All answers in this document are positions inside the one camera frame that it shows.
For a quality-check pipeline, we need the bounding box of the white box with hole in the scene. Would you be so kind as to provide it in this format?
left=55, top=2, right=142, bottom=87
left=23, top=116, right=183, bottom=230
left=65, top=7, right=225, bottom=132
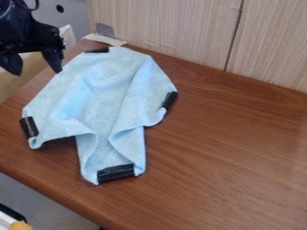
left=22, top=0, right=92, bottom=42

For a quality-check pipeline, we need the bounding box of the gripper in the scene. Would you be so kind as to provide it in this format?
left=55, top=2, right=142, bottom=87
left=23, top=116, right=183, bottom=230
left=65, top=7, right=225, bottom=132
left=0, top=11, right=69, bottom=76

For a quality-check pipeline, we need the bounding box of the yellow sponge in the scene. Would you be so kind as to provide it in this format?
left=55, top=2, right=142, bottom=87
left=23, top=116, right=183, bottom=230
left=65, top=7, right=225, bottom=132
left=8, top=220, right=34, bottom=230

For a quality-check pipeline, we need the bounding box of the white paper sheet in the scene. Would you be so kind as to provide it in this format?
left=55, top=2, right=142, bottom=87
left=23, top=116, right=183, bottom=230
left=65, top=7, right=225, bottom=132
left=79, top=32, right=130, bottom=48

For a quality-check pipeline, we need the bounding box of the grey metal bracket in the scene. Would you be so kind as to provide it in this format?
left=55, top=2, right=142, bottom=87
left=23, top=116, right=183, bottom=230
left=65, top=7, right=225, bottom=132
left=94, top=22, right=118, bottom=40

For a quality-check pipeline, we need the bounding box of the light blue cloth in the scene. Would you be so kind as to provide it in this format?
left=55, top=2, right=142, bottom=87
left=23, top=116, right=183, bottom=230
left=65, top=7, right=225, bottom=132
left=19, top=46, right=180, bottom=186

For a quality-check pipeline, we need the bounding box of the cream board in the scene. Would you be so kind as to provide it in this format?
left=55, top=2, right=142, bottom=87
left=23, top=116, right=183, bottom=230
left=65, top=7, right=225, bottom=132
left=0, top=24, right=78, bottom=103

